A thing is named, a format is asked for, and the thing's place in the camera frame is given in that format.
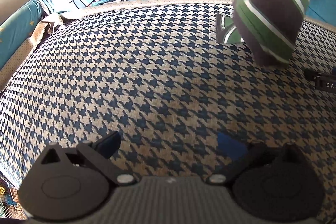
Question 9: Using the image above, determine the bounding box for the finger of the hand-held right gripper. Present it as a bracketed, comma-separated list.
[304, 69, 319, 82]

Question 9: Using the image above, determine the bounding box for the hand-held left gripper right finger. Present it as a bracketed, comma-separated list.
[207, 132, 313, 186]

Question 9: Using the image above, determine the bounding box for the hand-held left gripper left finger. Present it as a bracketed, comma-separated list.
[34, 131, 137, 186]

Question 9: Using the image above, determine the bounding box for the green brown striped shirt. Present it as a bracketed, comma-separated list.
[216, 0, 317, 67]

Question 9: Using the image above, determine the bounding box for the houndstooth woven mat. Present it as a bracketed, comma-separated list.
[0, 2, 336, 224]

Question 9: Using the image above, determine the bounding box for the teal printed pillow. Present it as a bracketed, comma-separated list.
[0, 0, 49, 69]

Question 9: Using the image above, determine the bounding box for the wire mesh rack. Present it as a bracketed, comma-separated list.
[0, 178, 17, 218]

